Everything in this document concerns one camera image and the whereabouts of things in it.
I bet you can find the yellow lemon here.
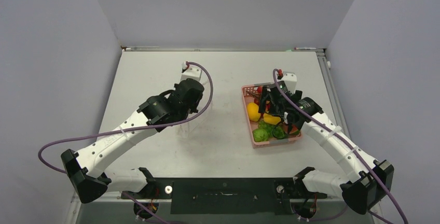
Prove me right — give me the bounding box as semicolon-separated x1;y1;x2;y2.
263;114;283;125

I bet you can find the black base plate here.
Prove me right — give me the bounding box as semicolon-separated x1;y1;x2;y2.
121;177;315;215

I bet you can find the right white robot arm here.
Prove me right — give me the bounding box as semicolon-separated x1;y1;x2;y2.
257;82;394;215

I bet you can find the pink plastic basket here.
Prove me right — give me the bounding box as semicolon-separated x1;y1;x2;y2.
241;83;302;148

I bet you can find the yellow bell pepper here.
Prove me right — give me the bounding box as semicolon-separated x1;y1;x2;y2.
246;102;261;122

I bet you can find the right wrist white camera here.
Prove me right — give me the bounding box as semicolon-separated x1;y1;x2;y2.
278;72;297;94

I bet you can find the clear zip top bag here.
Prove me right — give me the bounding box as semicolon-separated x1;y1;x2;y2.
175;81;214;137

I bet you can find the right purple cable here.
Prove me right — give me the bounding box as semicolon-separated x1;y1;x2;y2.
272;68;410;224

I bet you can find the aluminium table rail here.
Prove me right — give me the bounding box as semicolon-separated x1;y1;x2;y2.
316;48;382;203

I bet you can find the green lettuce head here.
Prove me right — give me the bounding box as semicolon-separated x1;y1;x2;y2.
252;120;287;143

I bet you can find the watermelon slice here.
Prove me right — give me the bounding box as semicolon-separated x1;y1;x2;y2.
283;124;300;135

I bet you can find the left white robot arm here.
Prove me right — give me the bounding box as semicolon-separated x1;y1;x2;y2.
61;78;204;203

